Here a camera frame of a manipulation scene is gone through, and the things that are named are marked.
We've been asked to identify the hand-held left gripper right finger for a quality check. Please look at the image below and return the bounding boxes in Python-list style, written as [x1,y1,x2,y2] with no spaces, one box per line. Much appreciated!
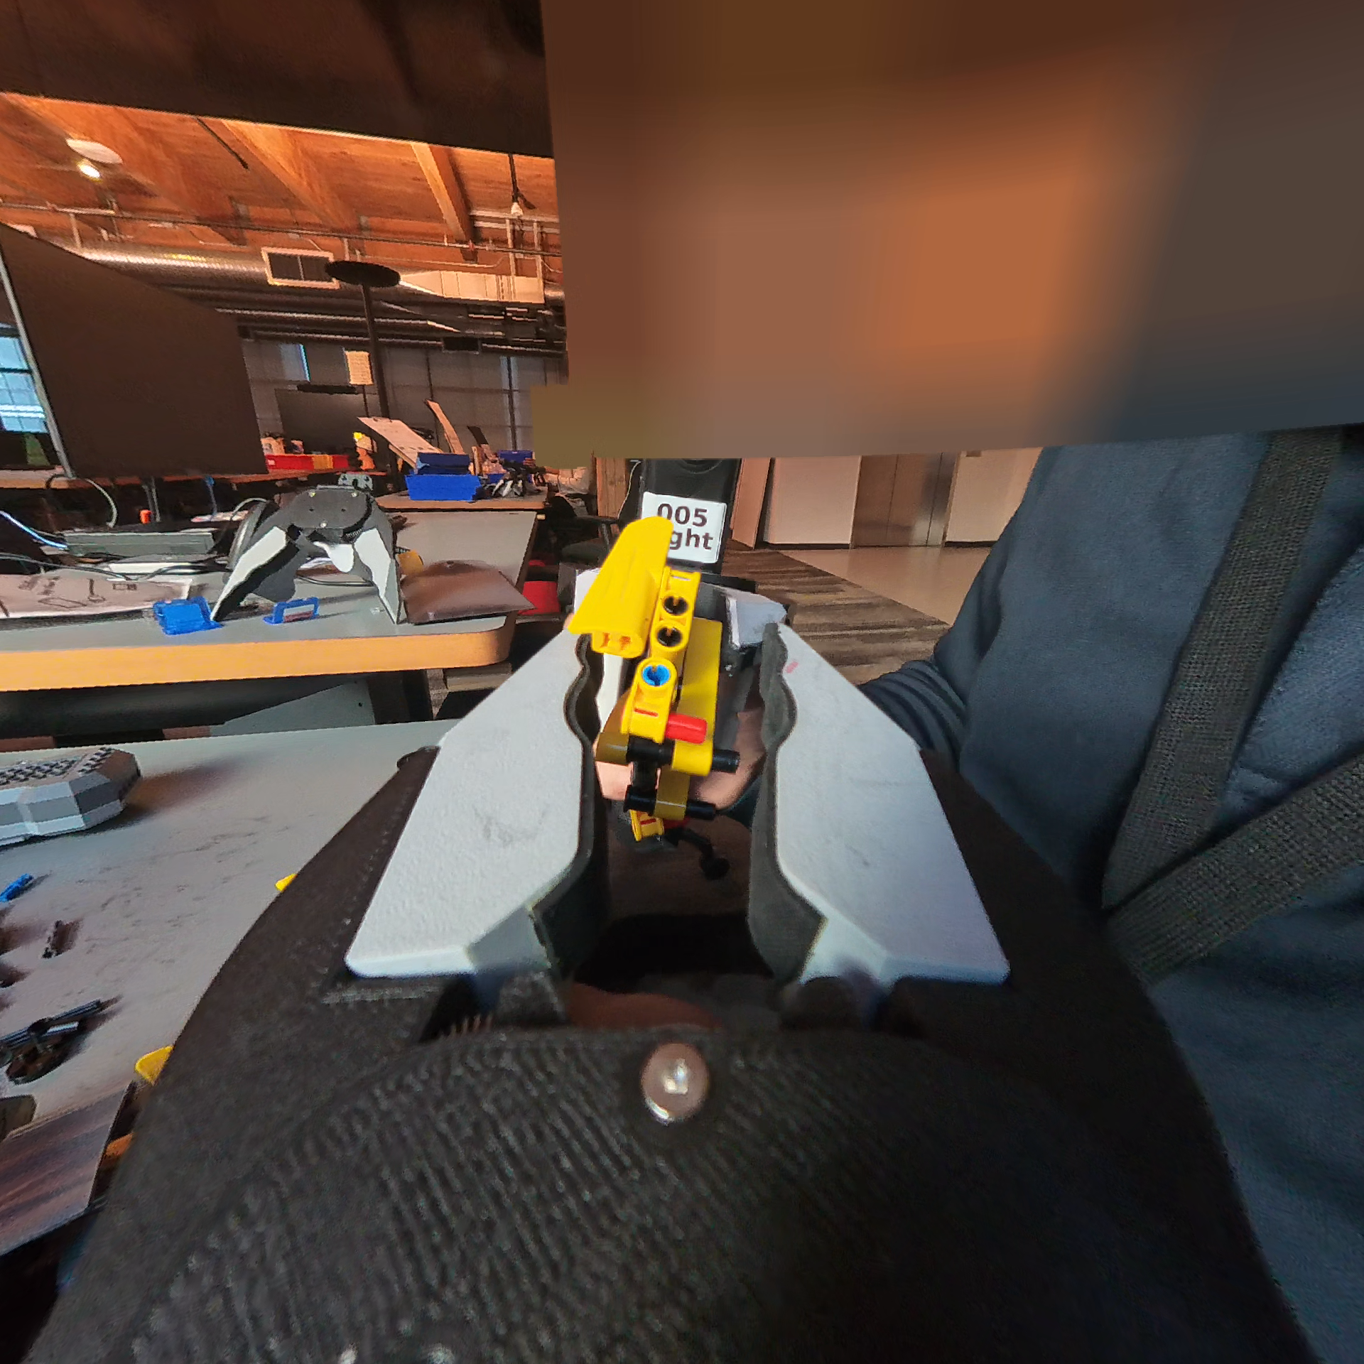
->
[749,621,1011,989]

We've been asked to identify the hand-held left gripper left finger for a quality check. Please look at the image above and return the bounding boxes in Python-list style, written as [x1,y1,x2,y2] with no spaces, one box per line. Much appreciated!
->
[345,637,602,981]

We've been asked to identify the yellow toy brick assembly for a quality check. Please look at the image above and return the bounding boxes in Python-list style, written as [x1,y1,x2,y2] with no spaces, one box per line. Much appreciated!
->
[568,515,744,846]

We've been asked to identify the person's right forearm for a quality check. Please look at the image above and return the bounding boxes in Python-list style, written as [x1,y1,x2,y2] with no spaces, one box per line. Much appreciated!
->
[857,628,967,753]

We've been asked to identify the person's right hand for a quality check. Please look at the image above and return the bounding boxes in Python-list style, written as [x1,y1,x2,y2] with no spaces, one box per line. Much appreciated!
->
[597,698,772,815]

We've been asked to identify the brown padded envelope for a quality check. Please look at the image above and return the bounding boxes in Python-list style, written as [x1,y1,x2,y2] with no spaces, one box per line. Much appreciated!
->
[401,560,536,624]

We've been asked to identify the blue storage bin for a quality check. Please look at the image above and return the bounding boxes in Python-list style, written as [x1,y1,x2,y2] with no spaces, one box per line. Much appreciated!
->
[406,452,485,503]

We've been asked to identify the wooden edged grey table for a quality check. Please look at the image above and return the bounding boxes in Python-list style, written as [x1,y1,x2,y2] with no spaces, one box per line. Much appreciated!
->
[0,509,542,695]

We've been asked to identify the spare hand-held gripper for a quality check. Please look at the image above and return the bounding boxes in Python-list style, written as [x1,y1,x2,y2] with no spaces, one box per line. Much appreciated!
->
[211,485,414,627]

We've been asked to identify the black floor lamp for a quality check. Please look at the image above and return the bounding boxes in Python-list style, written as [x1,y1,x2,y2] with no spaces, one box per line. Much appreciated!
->
[325,259,403,420]

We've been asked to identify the grey toy brick block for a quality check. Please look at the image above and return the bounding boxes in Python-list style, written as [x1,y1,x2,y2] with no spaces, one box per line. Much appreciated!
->
[0,746,146,850]

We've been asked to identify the printed paper sheet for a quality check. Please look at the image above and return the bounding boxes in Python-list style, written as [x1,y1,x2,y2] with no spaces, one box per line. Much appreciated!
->
[0,572,197,621]

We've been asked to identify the black computer monitor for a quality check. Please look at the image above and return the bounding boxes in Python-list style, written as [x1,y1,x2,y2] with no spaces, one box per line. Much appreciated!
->
[0,222,271,483]

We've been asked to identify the black shoulder strap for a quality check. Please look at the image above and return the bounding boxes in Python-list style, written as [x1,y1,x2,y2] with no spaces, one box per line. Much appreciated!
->
[1100,427,1364,985]

